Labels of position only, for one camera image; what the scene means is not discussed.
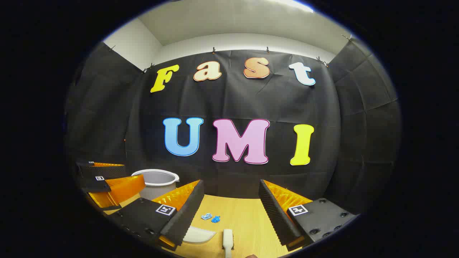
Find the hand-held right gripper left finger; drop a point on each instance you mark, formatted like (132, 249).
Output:
(183, 218)

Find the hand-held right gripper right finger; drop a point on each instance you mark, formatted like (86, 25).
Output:
(278, 218)

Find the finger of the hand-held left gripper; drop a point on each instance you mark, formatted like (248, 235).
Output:
(104, 171)
(96, 184)

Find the light blue paper scrap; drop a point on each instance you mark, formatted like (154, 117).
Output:
(206, 216)

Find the white plastic dustpan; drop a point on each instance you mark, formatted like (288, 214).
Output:
(199, 236)

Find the white plastic garbage bin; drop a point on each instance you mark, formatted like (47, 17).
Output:
(154, 186)

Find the small white broom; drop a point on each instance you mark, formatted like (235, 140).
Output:
(227, 238)

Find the wooden desktop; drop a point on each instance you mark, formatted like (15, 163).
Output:
(244, 215)

